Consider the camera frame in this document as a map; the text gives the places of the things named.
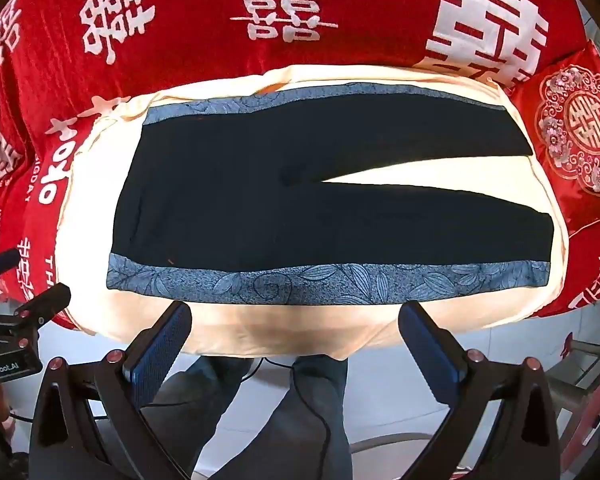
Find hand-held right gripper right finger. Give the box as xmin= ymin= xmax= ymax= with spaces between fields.
xmin=399 ymin=301 xmax=563 ymax=480

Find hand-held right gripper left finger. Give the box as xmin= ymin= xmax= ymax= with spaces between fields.
xmin=29 ymin=301 xmax=193 ymax=480

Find black pants with blue trim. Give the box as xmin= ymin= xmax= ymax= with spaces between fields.
xmin=107 ymin=81 xmax=556 ymax=307

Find person's left leg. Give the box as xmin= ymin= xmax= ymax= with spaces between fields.
xmin=142 ymin=356 xmax=263 ymax=480

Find person's leg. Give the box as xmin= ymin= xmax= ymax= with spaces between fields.
xmin=257 ymin=354 xmax=354 ymax=480
xmin=142 ymin=356 xmax=263 ymax=480

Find person's legs in jeans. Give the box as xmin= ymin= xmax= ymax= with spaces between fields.
xmin=145 ymin=357 xmax=334 ymax=480

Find person's right leg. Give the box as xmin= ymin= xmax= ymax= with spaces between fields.
xmin=257 ymin=354 xmax=354 ymax=480

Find red metal stool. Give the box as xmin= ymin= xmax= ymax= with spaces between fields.
xmin=545 ymin=332 xmax=600 ymax=463

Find red embroidered pillow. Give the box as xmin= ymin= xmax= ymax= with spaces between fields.
xmin=509 ymin=39 xmax=600 ymax=235

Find red printed blanket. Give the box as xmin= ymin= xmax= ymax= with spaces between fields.
xmin=0 ymin=0 xmax=600 ymax=333

